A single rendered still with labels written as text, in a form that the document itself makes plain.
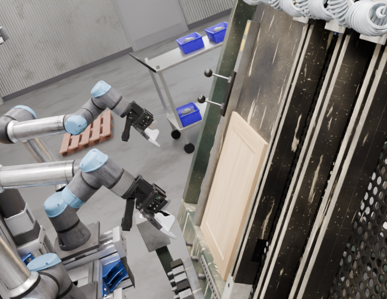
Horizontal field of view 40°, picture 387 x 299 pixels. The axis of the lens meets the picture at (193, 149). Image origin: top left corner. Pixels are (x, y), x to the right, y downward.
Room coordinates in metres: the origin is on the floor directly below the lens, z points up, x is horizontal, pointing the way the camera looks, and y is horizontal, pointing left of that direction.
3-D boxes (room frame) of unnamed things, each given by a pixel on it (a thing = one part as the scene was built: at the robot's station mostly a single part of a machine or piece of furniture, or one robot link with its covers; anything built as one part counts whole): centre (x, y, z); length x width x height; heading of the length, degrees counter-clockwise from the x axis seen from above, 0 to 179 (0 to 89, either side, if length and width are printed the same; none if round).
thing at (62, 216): (2.16, 0.65, 1.20); 0.13 x 0.12 x 0.14; 155
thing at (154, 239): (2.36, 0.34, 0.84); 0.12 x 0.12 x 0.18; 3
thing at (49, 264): (1.65, 0.65, 1.20); 0.13 x 0.12 x 0.14; 167
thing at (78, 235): (2.16, 0.65, 1.09); 0.15 x 0.15 x 0.10
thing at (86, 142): (7.09, 1.29, 0.05); 1.12 x 0.75 x 0.10; 178
